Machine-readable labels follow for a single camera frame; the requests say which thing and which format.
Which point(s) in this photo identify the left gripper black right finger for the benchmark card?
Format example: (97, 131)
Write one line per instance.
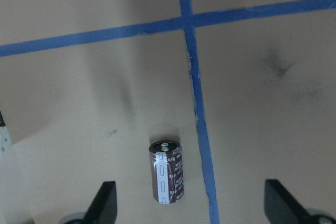
(280, 206)

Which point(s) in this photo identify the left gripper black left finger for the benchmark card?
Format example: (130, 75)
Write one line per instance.
(104, 208)

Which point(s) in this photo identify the brown cylindrical capacitor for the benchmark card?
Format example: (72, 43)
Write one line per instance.
(167, 171)

